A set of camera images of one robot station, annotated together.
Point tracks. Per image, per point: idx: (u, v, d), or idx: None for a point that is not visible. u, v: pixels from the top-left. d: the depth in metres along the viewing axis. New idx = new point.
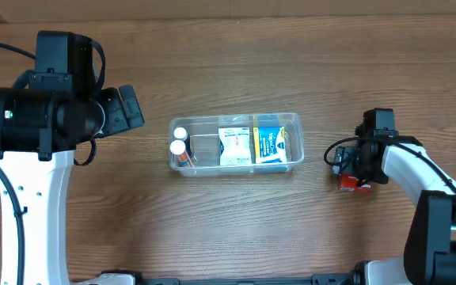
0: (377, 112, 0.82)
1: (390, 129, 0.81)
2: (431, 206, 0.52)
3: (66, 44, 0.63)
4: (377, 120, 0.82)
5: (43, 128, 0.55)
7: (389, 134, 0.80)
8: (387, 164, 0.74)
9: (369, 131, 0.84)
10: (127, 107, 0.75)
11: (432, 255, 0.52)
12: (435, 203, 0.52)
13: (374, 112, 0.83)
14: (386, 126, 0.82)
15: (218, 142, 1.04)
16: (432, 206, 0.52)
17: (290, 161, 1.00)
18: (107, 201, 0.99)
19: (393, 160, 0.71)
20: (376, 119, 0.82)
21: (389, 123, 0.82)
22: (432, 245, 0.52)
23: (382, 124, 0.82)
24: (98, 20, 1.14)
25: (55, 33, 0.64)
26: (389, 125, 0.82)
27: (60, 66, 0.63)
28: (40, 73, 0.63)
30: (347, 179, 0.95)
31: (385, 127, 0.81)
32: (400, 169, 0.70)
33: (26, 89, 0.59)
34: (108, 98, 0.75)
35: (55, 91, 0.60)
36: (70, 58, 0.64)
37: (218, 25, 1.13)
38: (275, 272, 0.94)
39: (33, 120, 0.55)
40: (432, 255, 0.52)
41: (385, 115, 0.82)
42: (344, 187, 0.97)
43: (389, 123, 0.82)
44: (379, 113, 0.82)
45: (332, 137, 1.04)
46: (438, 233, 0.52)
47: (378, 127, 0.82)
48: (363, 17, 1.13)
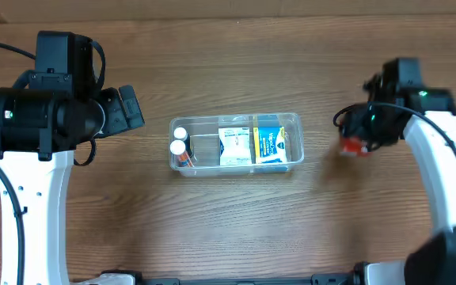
0: (400, 62, 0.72)
1: (416, 79, 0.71)
2: (446, 253, 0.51)
3: (66, 44, 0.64)
4: (400, 74, 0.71)
5: (43, 128, 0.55)
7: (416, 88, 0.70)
8: (411, 134, 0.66)
9: (390, 85, 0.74)
10: (127, 107, 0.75)
11: None
12: (453, 252, 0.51)
13: (397, 62, 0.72)
14: (412, 77, 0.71)
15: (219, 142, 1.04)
16: (449, 255, 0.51)
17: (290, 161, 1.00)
18: (107, 201, 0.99)
19: (416, 134, 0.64)
20: (399, 69, 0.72)
21: (415, 71, 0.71)
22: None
23: (405, 75, 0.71)
24: (98, 20, 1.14)
25: (55, 33, 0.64)
26: (416, 76, 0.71)
27: (60, 66, 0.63)
28: (40, 73, 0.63)
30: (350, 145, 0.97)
31: (411, 78, 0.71)
32: (425, 155, 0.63)
33: (27, 89, 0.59)
34: (108, 98, 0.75)
35: (55, 91, 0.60)
36: (70, 58, 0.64)
37: (218, 25, 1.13)
38: (275, 272, 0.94)
39: (33, 120, 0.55)
40: None
41: (409, 64, 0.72)
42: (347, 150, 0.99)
43: (416, 72, 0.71)
44: (401, 63, 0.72)
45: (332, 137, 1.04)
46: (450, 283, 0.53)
47: (402, 77, 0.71)
48: (363, 17, 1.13)
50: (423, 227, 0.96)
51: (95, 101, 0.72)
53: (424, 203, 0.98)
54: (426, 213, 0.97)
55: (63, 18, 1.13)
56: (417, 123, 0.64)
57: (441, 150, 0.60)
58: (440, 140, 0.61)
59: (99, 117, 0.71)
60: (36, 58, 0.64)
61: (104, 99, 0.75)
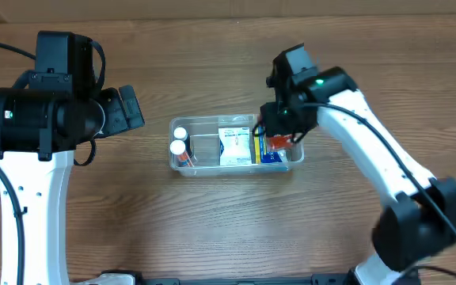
0: (286, 55, 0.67)
1: (309, 68, 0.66)
2: (400, 226, 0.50)
3: (66, 44, 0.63)
4: (290, 63, 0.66)
5: (43, 129, 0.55)
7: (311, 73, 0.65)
8: (323, 119, 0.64)
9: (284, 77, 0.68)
10: (127, 107, 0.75)
11: (407, 260, 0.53)
12: (404, 218, 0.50)
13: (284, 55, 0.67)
14: (302, 65, 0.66)
15: (218, 142, 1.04)
16: (402, 226, 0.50)
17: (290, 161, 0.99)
18: (107, 200, 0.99)
19: (330, 119, 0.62)
20: (288, 67, 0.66)
21: (303, 61, 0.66)
22: (407, 253, 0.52)
23: (297, 65, 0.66)
24: (98, 20, 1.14)
25: (55, 33, 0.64)
26: (305, 64, 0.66)
27: (60, 66, 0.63)
28: (40, 73, 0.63)
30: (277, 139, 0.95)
31: (303, 69, 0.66)
32: (343, 135, 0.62)
33: (27, 89, 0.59)
34: (108, 98, 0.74)
35: (54, 91, 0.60)
36: (70, 58, 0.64)
37: (218, 24, 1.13)
38: (275, 272, 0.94)
39: (33, 121, 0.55)
40: (408, 260, 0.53)
41: (296, 52, 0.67)
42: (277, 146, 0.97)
43: (305, 62, 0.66)
44: (290, 57, 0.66)
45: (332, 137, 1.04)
46: (413, 245, 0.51)
47: (294, 72, 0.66)
48: (363, 17, 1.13)
50: None
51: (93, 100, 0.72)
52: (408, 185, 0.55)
53: None
54: None
55: (62, 17, 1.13)
56: (328, 113, 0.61)
57: (357, 131, 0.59)
58: (353, 121, 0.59)
59: (99, 116, 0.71)
60: (36, 58, 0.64)
61: (104, 99, 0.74)
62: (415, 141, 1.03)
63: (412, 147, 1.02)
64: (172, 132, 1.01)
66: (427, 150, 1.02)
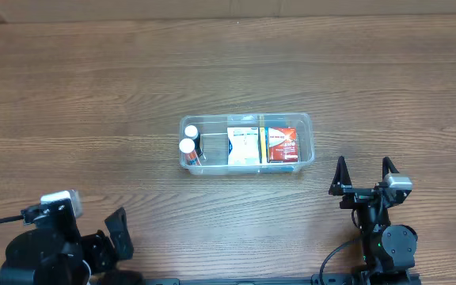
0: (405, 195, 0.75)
1: (404, 256, 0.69)
2: None
3: (57, 203, 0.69)
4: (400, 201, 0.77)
5: (32, 281, 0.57)
7: (404, 264, 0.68)
8: None
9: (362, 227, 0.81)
10: (117, 242, 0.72)
11: None
12: None
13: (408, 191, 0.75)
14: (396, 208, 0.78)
15: (227, 142, 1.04)
16: None
17: (298, 161, 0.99)
18: (107, 200, 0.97)
19: None
20: (324, 266, 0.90)
21: (400, 248, 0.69)
22: None
23: (391, 244, 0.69)
24: (100, 20, 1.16)
25: (55, 200, 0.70)
26: (401, 248, 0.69)
27: (52, 204, 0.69)
28: (34, 230, 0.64)
30: (275, 152, 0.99)
31: (393, 252, 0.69)
32: None
33: (24, 243, 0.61)
34: (100, 249, 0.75)
35: (43, 253, 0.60)
36: (58, 204, 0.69)
37: (218, 25, 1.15)
38: (275, 272, 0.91)
39: (24, 275, 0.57)
40: None
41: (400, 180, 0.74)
42: (274, 160, 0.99)
43: (404, 248, 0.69)
44: (390, 235, 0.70)
45: (339, 138, 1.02)
46: None
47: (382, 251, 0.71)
48: (362, 17, 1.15)
50: (427, 225, 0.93)
51: (39, 214, 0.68)
52: None
53: (423, 203, 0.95)
54: (426, 212, 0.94)
55: (66, 18, 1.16)
56: None
57: None
58: None
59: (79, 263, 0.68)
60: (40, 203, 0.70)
61: (98, 252, 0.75)
62: (415, 141, 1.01)
63: (413, 147, 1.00)
64: (183, 131, 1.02)
66: (427, 150, 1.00)
